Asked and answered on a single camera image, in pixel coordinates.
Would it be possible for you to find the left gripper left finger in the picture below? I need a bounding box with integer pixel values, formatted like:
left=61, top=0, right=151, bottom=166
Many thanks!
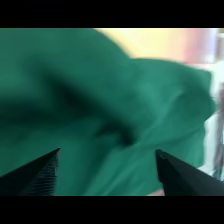
left=0, top=147, right=61, bottom=196

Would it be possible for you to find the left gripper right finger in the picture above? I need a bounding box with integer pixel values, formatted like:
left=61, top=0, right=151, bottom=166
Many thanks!
left=155, top=148, right=224, bottom=196

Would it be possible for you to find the dark green garment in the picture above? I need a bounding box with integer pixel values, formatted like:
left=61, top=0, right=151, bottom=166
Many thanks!
left=0, top=27, right=217, bottom=196

